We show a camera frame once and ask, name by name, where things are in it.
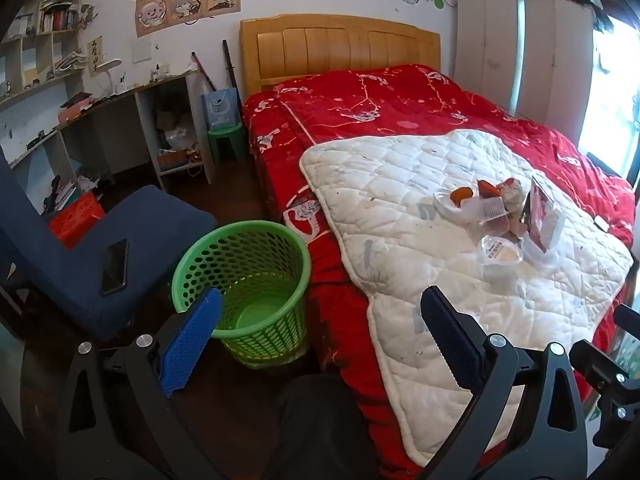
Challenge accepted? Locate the clear plastic cup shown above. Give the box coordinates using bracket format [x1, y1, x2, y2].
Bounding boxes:
[460, 196, 507, 225]

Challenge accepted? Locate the red plastic crate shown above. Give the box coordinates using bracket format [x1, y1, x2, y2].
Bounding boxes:
[48, 192, 106, 249]

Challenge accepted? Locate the cartoon wall poster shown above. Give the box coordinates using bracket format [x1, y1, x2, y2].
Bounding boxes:
[134, 0, 242, 37]

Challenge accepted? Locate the white wardrobe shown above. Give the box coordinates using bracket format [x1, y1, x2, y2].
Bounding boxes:
[454, 0, 597, 128]

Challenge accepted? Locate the window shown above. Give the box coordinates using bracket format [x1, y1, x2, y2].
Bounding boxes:
[579, 17, 640, 183]

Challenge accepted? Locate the wooden bed headboard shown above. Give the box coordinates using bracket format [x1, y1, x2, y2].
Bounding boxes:
[239, 14, 442, 103]

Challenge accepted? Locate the blue upholstered chair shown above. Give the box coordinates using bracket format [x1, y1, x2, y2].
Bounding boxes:
[0, 150, 218, 343]

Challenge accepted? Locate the calligraphy paper sheet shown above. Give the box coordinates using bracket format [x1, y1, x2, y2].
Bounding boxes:
[87, 36, 106, 77]

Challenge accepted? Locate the blue paper bag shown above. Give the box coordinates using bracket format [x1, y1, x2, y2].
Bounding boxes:
[202, 88, 241, 132]

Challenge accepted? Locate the white wall shelf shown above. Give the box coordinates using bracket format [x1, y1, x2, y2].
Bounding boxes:
[0, 0, 87, 108]

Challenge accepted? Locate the black smartphone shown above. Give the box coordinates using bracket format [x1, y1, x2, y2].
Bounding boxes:
[101, 239, 130, 297]

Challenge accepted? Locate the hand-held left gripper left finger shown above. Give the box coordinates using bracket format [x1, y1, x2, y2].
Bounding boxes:
[56, 287, 223, 480]

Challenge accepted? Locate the green plastic stool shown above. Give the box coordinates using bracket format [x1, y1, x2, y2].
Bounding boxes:
[207, 125, 247, 162]

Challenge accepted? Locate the white desk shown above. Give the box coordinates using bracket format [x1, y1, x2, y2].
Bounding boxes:
[0, 70, 217, 211]

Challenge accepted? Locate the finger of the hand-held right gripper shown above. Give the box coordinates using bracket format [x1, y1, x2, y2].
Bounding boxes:
[614, 304, 640, 333]
[570, 339, 640, 453]

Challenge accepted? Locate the white cup with green leaf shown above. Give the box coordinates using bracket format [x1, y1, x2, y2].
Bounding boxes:
[479, 235, 524, 267]

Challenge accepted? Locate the black stick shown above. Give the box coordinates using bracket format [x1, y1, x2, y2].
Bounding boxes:
[222, 39, 239, 104]

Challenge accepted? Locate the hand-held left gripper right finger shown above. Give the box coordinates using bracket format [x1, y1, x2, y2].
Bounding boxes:
[420, 285, 591, 480]

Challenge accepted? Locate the clear round lid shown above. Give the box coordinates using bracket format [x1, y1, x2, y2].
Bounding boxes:
[433, 187, 476, 222]

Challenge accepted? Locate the row of books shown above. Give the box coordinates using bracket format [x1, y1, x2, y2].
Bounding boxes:
[39, 6, 80, 32]

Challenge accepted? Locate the white desk lamp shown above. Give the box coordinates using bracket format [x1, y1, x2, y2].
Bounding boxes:
[96, 58, 124, 95]

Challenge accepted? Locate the clear plastic packaging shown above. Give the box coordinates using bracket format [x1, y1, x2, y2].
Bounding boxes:
[522, 175, 567, 266]

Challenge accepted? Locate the white quilted mat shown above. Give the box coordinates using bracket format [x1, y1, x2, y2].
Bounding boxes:
[299, 130, 635, 468]

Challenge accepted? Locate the green plastic waste basket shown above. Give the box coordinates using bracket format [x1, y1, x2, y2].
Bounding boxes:
[171, 220, 312, 368]

